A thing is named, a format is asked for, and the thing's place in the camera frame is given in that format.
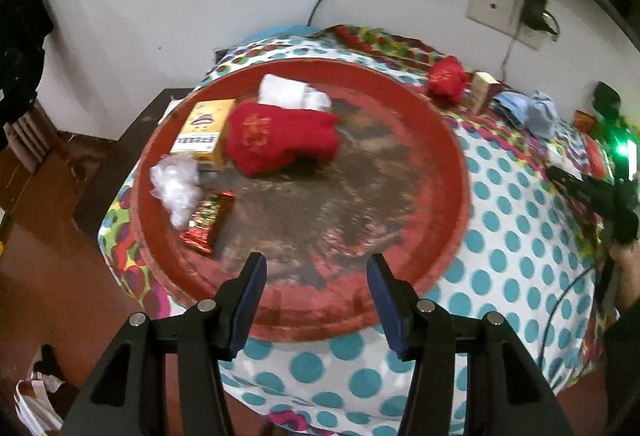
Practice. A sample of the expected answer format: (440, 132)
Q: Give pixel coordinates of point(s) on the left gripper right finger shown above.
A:
(395, 303)

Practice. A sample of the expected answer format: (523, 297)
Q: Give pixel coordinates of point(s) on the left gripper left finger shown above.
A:
(237, 302)

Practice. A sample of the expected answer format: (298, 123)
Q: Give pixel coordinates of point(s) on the light blue sock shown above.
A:
(512, 106)
(541, 116)

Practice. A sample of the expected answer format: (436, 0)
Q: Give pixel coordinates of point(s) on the dark red small box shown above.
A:
(482, 88)

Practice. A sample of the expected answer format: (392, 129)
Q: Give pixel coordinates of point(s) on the person right hand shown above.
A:
(627, 261)

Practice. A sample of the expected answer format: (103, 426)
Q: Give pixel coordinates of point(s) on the red gold foil packet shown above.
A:
(207, 220)

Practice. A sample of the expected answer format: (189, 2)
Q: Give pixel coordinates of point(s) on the orange red snack packet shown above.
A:
(583, 121)

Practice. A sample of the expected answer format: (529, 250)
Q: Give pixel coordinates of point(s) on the crumpled clear plastic bag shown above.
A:
(177, 185)

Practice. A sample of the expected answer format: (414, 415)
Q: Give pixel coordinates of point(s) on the round red tray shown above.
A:
(398, 187)

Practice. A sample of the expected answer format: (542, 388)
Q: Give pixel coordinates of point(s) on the red sock with gold print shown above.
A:
(265, 138)

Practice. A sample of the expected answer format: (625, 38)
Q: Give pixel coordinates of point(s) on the yellow cigarette box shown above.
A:
(204, 132)

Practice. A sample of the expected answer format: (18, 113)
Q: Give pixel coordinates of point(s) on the black power adapter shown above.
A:
(535, 16)

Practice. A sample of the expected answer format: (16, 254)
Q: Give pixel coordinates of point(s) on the white rolled sock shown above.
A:
(291, 94)

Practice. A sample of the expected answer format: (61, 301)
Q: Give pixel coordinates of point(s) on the white shopping bag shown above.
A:
(33, 406)

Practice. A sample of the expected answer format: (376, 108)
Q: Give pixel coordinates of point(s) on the hanging dark clothes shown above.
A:
(24, 25)

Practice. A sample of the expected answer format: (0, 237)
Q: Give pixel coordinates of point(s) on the white wall socket plate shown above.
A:
(504, 16)

